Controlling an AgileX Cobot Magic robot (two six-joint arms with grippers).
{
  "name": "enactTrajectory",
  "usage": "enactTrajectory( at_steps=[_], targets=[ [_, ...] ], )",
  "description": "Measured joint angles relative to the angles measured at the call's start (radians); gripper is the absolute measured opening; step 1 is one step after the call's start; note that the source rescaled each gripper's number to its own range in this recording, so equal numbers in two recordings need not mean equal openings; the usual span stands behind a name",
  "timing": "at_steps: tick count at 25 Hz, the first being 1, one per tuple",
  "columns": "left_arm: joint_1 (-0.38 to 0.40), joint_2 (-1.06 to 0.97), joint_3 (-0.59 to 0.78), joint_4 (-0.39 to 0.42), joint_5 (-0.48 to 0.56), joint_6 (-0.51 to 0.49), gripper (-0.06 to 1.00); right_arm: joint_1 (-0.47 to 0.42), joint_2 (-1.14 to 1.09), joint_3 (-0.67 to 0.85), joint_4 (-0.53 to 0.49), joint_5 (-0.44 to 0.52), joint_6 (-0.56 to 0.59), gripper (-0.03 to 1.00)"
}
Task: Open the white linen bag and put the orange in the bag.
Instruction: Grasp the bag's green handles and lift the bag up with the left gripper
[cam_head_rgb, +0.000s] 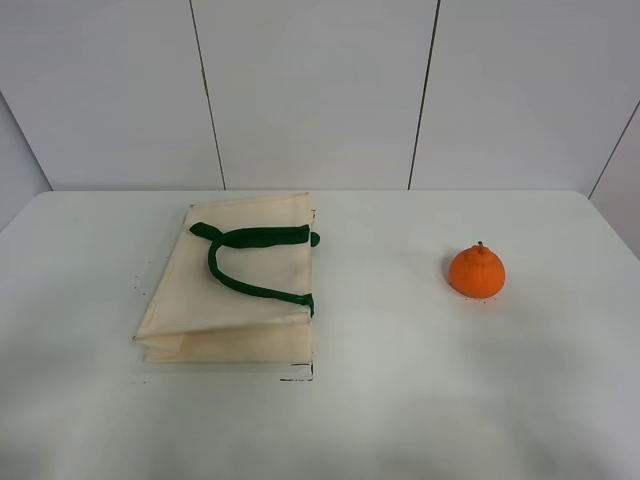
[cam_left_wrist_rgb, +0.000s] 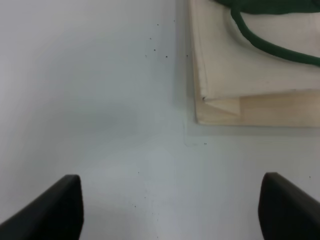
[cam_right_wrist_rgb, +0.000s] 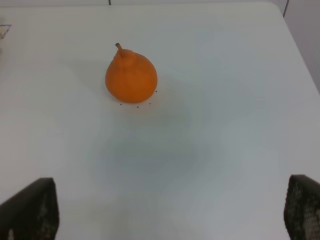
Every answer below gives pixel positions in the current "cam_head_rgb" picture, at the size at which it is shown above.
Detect orange citrus fruit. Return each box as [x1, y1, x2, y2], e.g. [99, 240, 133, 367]
[448, 241, 506, 299]

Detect cream linen bag green handles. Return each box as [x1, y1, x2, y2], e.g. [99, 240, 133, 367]
[134, 193, 320, 365]

